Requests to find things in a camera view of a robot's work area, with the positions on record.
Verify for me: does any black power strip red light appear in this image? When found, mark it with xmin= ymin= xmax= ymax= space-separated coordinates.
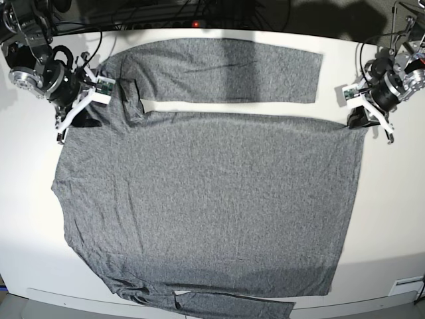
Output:
xmin=122 ymin=19 xmax=255 ymax=30

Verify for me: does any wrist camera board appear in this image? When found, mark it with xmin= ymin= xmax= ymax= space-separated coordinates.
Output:
xmin=96 ymin=76 xmax=116 ymax=104
xmin=335 ymin=84 xmax=359 ymax=108

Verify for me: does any grey long-sleeve T-shirt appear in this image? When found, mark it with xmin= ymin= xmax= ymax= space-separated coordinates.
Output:
xmin=52 ymin=39 xmax=367 ymax=318

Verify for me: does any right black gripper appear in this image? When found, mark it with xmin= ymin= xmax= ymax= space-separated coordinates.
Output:
xmin=42 ymin=51 xmax=110 ymax=144

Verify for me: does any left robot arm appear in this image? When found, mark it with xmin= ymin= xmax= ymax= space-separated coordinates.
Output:
xmin=347 ymin=13 xmax=424 ymax=143

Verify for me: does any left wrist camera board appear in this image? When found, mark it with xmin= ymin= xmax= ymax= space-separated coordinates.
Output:
xmin=335 ymin=84 xmax=359 ymax=108

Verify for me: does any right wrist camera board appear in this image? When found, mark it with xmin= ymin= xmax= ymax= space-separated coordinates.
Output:
xmin=96 ymin=76 xmax=116 ymax=104

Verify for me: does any grey metal stand frame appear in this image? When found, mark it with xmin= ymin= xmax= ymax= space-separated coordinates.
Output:
xmin=390 ymin=1 xmax=424 ymax=52

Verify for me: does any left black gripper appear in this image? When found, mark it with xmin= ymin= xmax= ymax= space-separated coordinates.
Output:
xmin=360 ymin=61 xmax=404 ymax=145

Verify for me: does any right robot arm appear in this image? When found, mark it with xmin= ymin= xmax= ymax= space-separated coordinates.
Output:
xmin=1 ymin=1 xmax=115 ymax=144

